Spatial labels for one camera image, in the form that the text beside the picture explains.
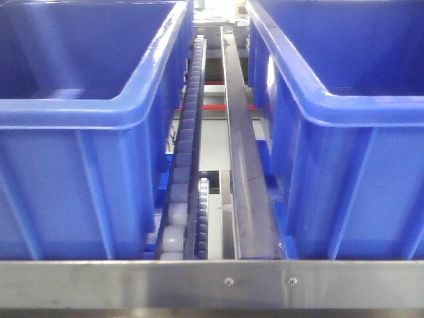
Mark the stainless steel shelf rack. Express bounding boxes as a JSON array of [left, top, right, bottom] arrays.
[[1, 260, 423, 315]]

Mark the lower roller track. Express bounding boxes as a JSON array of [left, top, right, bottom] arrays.
[[195, 178, 209, 260]]

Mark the white roller conveyor track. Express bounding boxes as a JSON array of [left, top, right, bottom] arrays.
[[154, 35, 207, 260]]

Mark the blue plastic bin left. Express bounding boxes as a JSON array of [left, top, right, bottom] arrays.
[[1, 1, 191, 260]]

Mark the blue plastic bin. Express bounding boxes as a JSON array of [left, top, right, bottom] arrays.
[[247, 1, 423, 260], [1, 1, 191, 260]]

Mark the blue plastic bin right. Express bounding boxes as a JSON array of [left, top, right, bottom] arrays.
[[247, 1, 423, 260]]

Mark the steel guide rail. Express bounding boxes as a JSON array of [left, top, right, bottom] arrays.
[[221, 26, 282, 260]]

